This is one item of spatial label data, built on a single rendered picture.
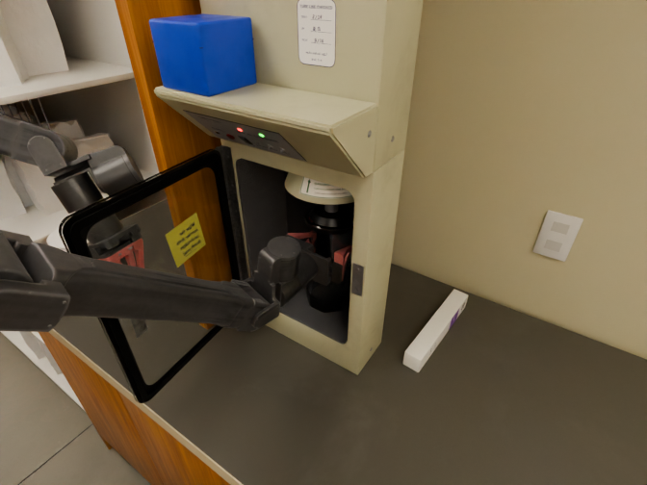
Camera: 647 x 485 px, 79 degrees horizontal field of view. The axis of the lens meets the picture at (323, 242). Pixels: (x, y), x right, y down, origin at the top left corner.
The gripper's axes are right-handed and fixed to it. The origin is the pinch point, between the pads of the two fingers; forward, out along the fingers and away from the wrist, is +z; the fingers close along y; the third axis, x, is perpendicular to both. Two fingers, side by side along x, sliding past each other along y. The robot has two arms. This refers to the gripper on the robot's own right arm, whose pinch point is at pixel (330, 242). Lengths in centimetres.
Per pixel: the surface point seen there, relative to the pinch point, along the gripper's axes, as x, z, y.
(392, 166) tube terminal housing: -22.4, -3.9, -13.4
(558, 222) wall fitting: -3, 32, -40
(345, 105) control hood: -33.6, -13.9, -9.8
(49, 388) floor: 120, -33, 135
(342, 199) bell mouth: -15.0, -6.0, -5.7
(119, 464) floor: 119, -36, 75
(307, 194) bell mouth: -15.3, -8.5, -0.1
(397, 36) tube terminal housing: -41.2, -6.9, -13.0
